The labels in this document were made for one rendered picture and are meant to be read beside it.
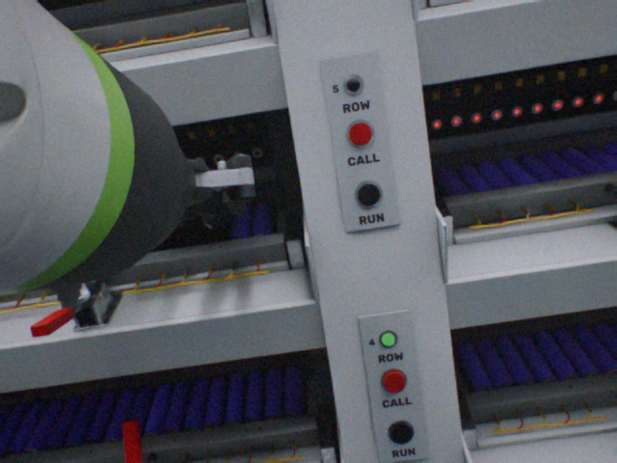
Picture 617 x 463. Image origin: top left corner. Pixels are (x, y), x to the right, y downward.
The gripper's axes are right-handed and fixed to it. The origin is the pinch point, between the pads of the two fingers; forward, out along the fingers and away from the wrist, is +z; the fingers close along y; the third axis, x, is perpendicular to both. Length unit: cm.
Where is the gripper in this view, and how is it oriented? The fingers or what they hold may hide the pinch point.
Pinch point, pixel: (202, 208)
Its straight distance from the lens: 43.2
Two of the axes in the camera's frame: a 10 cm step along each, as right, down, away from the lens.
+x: 1.5, 9.9, -0.3
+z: 0.5, 0.3, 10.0
